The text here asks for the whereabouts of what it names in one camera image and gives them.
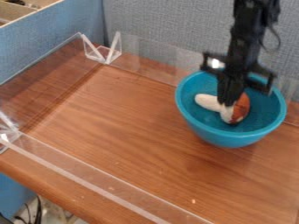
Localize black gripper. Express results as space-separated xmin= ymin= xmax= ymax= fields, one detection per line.
xmin=200 ymin=38 xmax=276 ymax=105

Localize brown and white toy mushroom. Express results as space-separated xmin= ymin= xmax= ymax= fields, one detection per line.
xmin=194 ymin=93 xmax=250 ymax=124

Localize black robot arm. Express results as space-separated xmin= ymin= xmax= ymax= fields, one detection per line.
xmin=200 ymin=0 xmax=282 ymax=107

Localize blue plastic bowl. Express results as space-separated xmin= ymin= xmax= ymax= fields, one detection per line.
xmin=175 ymin=71 xmax=287 ymax=148

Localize clear acrylic back barrier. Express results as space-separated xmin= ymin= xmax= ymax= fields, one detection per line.
xmin=116 ymin=32 xmax=299 ymax=102

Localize clear acrylic barrier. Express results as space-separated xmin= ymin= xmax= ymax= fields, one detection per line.
xmin=116 ymin=32 xmax=299 ymax=102
xmin=8 ymin=132 xmax=212 ymax=224

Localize clear acrylic front barrier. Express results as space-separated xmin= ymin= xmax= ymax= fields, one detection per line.
xmin=8 ymin=132 xmax=212 ymax=224

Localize wooden shelf box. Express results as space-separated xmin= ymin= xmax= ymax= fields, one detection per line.
xmin=0 ymin=0 xmax=64 ymax=28

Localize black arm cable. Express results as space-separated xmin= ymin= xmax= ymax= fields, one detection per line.
xmin=259 ymin=17 xmax=283 ymax=51

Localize clear acrylic corner bracket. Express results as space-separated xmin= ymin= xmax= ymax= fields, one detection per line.
xmin=80 ymin=31 xmax=122 ymax=65

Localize clear acrylic left bracket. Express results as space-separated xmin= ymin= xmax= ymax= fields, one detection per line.
xmin=0 ymin=111 xmax=20 ymax=155

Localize black cables under table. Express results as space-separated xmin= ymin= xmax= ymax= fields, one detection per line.
xmin=0 ymin=195 xmax=44 ymax=224

